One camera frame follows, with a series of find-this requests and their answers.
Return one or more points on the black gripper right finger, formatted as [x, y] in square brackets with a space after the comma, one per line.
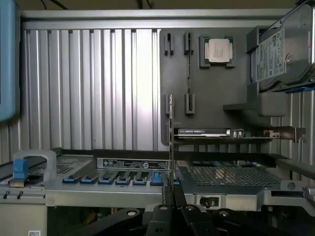
[178, 199]

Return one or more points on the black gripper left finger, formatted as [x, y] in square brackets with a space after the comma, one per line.
[167, 196]

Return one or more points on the open metal PC case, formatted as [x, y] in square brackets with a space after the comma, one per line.
[110, 194]

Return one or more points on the grey parts rack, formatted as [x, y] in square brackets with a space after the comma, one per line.
[216, 98]

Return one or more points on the blue plastic case latch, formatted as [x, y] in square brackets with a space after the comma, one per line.
[21, 169]

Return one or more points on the silver CPU chip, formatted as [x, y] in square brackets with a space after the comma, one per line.
[217, 51]

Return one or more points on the silver hard disk blue rails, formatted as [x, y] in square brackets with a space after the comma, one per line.
[295, 49]

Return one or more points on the graphics card silver bracket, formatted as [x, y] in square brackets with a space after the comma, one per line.
[201, 132]

